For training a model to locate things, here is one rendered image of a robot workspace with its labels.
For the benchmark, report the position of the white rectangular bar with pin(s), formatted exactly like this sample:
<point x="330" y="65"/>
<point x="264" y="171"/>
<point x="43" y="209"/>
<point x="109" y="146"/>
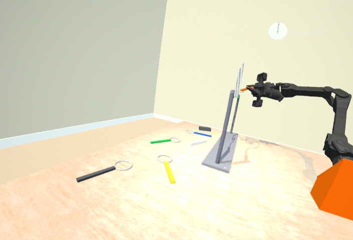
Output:
<point x="194" y="143"/>

